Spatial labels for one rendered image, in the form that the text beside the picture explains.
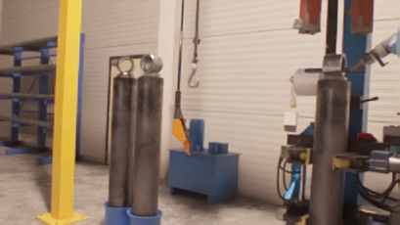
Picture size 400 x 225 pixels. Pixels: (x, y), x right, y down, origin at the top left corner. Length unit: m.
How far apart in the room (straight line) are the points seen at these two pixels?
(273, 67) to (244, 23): 0.80
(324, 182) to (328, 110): 0.47
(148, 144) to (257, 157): 2.51
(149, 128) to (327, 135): 1.31
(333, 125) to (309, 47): 2.47
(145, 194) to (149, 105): 0.70
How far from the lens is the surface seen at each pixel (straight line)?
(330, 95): 2.44
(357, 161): 2.41
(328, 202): 2.50
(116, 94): 3.07
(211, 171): 4.59
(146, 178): 2.87
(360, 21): 2.64
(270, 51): 5.02
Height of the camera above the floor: 1.27
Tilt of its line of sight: 1 degrees down
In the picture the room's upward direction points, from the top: 3 degrees clockwise
